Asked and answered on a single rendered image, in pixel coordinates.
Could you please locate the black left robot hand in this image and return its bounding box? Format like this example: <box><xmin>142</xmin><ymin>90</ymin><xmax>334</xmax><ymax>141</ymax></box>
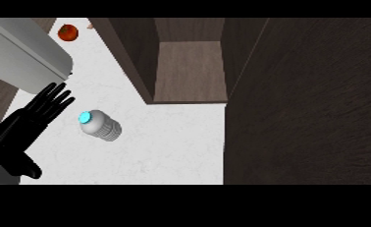
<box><xmin>0</xmin><ymin>82</ymin><xmax>76</xmax><ymax>180</ymax></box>

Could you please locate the clear bottled water, blue cap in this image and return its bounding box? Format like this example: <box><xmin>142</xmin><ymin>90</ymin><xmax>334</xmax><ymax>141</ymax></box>
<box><xmin>78</xmin><ymin>109</ymin><xmax>123</xmax><ymax>142</ymax></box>

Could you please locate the open wooden cabinet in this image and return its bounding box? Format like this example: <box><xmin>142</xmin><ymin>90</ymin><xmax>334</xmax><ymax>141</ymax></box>
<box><xmin>88</xmin><ymin>18</ymin><xmax>269</xmax><ymax>105</ymax></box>

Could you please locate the dark wooden cabinet door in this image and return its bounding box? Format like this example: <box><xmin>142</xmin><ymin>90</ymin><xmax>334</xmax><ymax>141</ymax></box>
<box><xmin>222</xmin><ymin>18</ymin><xmax>371</xmax><ymax>186</ymax></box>

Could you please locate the pale grey appliance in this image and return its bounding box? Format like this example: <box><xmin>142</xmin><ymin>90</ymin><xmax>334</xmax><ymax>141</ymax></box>
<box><xmin>0</xmin><ymin>18</ymin><xmax>75</xmax><ymax>95</ymax></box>

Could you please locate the red tomato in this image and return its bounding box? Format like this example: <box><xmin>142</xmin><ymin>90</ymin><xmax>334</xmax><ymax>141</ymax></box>
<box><xmin>56</xmin><ymin>24</ymin><xmax>79</xmax><ymax>42</ymax></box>

